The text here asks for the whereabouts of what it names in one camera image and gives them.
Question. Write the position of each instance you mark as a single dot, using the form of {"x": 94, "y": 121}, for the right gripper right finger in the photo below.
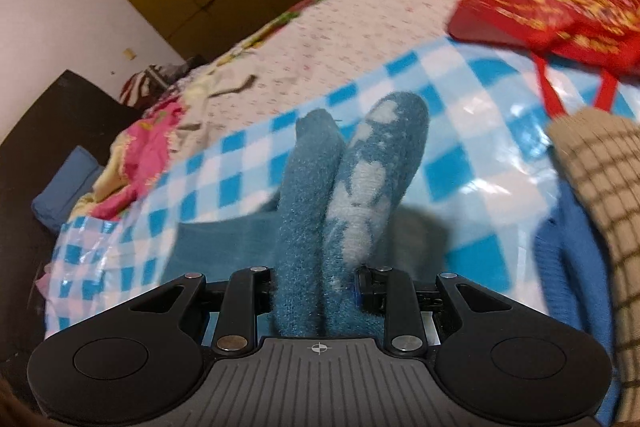
{"x": 388, "y": 296}

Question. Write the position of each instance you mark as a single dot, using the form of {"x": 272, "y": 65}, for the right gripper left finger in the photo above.
{"x": 247, "y": 295}

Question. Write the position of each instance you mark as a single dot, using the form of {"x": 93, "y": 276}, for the teal knit sweater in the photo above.
{"x": 326, "y": 220}

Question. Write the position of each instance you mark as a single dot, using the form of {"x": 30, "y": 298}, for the blue white checkered plastic sheet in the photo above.
{"x": 485, "y": 182}

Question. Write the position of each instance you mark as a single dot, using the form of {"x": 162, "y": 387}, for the pink yellow quilt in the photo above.
{"x": 139, "y": 155}

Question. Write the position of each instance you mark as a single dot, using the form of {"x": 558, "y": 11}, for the blue knit garment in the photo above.
{"x": 572, "y": 264}

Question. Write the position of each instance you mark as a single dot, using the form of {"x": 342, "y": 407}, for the beige cloth garment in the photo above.
{"x": 204, "y": 101}

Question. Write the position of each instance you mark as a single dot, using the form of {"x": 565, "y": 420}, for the blue pillow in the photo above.
{"x": 52, "y": 207}

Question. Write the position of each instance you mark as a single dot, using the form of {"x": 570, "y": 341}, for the red white striped cloth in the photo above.
{"x": 142, "y": 90}

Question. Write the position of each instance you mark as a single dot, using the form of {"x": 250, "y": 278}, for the dark wooden headboard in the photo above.
{"x": 71, "y": 112}

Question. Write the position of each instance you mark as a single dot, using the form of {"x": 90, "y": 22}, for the beige checked knit garment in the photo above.
{"x": 599, "y": 155}

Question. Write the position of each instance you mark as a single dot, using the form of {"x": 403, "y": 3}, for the floral bed sheet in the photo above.
{"x": 319, "y": 46}

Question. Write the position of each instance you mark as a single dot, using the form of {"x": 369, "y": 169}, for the red gold plastic bag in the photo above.
{"x": 601, "y": 34}

